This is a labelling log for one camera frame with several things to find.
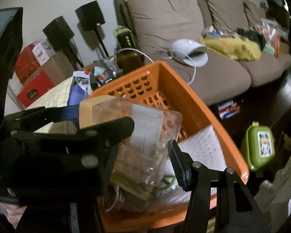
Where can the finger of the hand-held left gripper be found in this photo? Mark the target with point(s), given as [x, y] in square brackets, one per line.
[116, 129]
[71, 112]

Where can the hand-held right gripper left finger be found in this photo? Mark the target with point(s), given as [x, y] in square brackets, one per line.
[87, 213]

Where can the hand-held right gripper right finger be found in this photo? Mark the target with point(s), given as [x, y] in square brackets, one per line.
[181, 172]

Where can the green plastic clamp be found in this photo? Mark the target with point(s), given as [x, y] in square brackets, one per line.
[168, 183]

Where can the white foam net sheet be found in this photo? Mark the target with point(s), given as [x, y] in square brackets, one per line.
[203, 148]

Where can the clear container with yellow lid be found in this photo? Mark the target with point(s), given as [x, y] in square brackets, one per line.
[145, 150]

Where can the orange plastic basket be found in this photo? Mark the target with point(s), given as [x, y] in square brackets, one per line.
[184, 94]

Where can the person's left hand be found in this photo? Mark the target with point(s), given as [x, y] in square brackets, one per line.
[12, 213]

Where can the blue printed cloth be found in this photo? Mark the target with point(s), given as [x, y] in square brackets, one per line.
[77, 95]

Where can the yellow checkered tablecloth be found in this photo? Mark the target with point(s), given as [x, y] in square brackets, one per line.
[55, 94]

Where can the white paper leaflet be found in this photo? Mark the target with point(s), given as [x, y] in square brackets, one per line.
[81, 80]

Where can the red gift box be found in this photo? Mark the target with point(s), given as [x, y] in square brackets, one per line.
[36, 89]

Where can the brown cardboard box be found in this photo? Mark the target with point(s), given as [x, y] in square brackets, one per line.
[58, 65]

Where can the dark red patterned box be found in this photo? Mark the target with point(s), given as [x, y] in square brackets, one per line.
[25, 64]

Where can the white pink printed box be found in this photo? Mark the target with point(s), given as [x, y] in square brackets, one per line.
[42, 52]

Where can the brown glass bottle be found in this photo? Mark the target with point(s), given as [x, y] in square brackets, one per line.
[129, 62]

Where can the candy bar box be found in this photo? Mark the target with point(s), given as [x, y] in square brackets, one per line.
[229, 109]

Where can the green cartoon lunch box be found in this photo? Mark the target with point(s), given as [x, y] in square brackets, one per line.
[257, 148]

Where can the black speaker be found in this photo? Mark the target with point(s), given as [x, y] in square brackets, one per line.
[58, 32]
[89, 15]

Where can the green portable power station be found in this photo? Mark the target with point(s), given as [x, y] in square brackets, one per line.
[125, 37]

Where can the white board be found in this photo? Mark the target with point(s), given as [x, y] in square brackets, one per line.
[283, 194]

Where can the brown sofa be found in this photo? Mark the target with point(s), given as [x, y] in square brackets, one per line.
[228, 77]

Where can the white dome lamp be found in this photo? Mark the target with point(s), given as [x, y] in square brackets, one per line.
[186, 51]

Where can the large brown sofa cushion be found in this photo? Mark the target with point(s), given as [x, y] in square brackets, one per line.
[162, 21]

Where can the yellow cloth bag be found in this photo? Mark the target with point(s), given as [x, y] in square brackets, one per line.
[232, 48]

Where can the pile of snack packets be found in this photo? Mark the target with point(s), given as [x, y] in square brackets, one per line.
[218, 31]

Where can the dark cloth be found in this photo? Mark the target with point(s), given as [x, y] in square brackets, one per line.
[252, 37]

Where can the white orange shopping bag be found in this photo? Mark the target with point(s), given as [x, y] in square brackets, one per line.
[270, 34]

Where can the small brown sofa cushion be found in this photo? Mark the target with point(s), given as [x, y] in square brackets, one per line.
[254, 14]

